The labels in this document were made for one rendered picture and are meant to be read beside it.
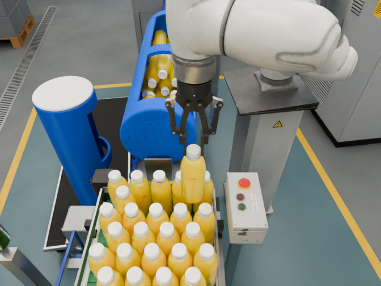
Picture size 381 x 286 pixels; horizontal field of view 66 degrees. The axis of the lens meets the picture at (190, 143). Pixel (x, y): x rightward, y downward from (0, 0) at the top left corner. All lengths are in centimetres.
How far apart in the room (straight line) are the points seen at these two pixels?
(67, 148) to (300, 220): 160
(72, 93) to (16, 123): 180
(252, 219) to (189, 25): 57
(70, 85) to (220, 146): 147
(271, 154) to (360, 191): 108
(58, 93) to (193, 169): 92
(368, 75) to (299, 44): 198
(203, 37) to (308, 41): 17
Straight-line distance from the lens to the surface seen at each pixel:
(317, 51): 48
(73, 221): 122
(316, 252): 219
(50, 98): 151
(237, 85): 152
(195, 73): 58
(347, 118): 265
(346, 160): 279
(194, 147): 78
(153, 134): 107
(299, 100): 145
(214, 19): 50
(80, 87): 153
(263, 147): 165
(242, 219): 88
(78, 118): 146
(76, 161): 165
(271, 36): 47
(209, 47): 53
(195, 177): 80
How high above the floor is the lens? 185
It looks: 45 degrees down
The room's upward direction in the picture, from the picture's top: straight up
